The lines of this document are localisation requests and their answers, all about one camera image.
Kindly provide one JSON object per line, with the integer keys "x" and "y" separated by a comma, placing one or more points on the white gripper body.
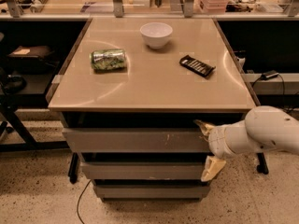
{"x": 217, "y": 142}

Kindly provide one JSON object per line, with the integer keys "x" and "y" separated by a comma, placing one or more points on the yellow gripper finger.
{"x": 213, "y": 166}
{"x": 205, "y": 127}

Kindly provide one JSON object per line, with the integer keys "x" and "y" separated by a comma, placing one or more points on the grey top drawer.
{"x": 135, "y": 140}

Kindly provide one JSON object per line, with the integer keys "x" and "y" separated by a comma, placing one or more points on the grey drawer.
{"x": 155, "y": 192}
{"x": 135, "y": 140}
{"x": 143, "y": 171}

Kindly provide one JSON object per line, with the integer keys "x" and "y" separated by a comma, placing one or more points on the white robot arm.
{"x": 263, "y": 128}

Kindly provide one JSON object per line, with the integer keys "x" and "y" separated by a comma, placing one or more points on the beige top drawer cabinet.
{"x": 152, "y": 91}

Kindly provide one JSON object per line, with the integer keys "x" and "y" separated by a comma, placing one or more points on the grey bottom drawer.
{"x": 155, "y": 192}

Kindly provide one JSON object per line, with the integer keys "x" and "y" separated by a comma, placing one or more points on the grey middle drawer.
{"x": 143, "y": 171}

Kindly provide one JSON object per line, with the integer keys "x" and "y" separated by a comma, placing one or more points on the black table leg right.
{"x": 262, "y": 166}

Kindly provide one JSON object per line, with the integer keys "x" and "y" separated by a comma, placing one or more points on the black table leg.
{"x": 73, "y": 169}
{"x": 262, "y": 166}

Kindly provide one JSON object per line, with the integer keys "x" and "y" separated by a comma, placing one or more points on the black snack bar wrapper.
{"x": 196, "y": 66}

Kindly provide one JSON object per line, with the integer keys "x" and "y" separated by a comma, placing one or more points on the black power adapter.
{"x": 269, "y": 75}

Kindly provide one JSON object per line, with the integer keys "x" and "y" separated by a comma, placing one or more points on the white ceramic bowl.
{"x": 156, "y": 34}

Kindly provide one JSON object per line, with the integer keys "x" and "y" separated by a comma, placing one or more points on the green crushed soda can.
{"x": 108, "y": 59}

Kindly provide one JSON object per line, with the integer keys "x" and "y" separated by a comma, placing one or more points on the black table leg left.
{"x": 73, "y": 169}

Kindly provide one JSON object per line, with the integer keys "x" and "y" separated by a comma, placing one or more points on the black headphones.
{"x": 12, "y": 84}

